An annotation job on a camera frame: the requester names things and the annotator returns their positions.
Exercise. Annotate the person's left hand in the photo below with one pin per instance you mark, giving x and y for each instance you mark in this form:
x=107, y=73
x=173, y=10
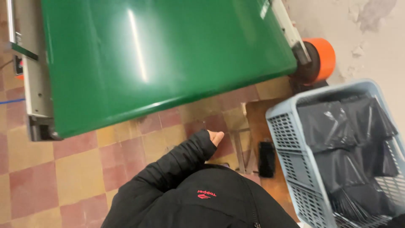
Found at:
x=215, y=138

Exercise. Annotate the person's left fingers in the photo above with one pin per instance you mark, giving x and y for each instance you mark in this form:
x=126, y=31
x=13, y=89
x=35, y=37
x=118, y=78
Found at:
x=219, y=137

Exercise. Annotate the black rectangular device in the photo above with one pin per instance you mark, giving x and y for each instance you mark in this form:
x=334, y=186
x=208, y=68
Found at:
x=266, y=159

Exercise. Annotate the black jacket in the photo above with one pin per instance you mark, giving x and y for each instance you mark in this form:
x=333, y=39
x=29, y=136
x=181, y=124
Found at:
x=202, y=199

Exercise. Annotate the light blue plastic basket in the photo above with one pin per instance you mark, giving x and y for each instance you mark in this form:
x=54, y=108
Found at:
x=284, y=133

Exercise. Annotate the brown wooden board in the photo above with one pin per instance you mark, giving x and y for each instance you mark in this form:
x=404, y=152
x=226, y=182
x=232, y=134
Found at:
x=278, y=190

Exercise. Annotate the green conveyor belt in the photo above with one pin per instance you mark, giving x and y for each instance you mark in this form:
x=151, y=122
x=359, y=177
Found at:
x=152, y=60

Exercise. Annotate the heap of black plastic bags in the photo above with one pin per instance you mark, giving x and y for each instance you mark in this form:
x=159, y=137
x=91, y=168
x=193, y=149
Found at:
x=345, y=145

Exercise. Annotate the orange drum motor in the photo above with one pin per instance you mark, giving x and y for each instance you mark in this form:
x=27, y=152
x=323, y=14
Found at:
x=319, y=60

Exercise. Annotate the blue floor tape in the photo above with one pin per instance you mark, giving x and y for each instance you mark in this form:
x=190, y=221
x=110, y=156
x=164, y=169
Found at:
x=12, y=101

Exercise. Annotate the green guide strip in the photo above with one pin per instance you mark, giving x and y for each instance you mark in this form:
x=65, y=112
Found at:
x=24, y=51

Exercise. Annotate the control box with red button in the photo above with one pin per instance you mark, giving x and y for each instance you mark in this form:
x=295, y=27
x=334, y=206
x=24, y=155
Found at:
x=18, y=67

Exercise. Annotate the grey metal bracket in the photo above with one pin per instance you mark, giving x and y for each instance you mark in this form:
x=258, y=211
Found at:
x=240, y=152

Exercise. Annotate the grey metal conveyor frame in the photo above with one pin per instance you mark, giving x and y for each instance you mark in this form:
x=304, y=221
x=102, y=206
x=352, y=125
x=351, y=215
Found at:
x=36, y=85

